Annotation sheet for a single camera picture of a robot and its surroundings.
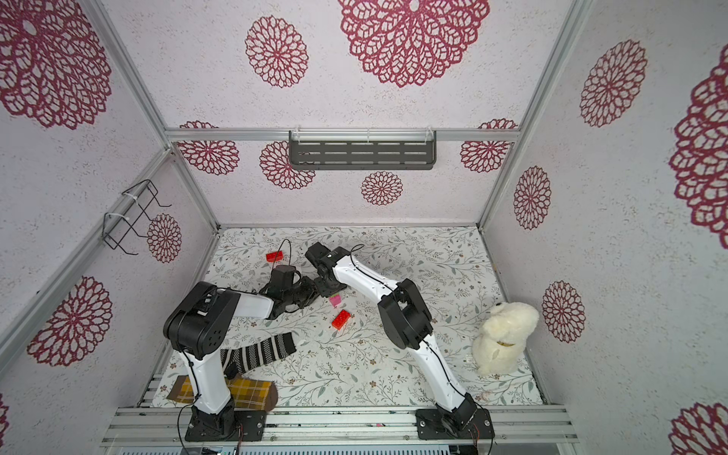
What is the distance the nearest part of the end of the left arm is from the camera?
80 cm

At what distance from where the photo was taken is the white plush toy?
0.73m

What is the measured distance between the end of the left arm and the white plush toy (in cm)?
52
